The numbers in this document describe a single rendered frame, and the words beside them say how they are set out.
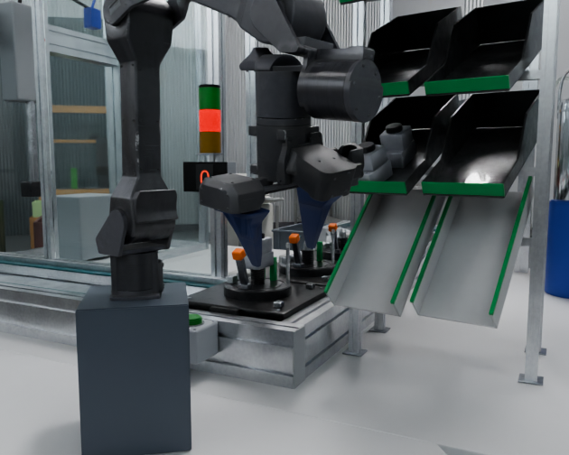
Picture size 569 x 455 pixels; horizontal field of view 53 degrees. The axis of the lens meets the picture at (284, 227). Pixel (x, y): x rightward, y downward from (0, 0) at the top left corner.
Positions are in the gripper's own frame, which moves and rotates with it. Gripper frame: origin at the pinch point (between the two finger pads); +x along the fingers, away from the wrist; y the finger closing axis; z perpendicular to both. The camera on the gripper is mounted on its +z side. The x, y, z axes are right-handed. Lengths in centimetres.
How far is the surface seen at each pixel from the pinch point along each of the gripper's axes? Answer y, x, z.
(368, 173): 33.8, 1.1, -15.5
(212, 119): 37, -4, -64
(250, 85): 113, -6, -142
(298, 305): 28.2, 27.4, -26.6
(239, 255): 22.6, 18.6, -37.0
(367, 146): 34.6, -3.3, -16.5
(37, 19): 23, -28, -123
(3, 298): -7, 33, -85
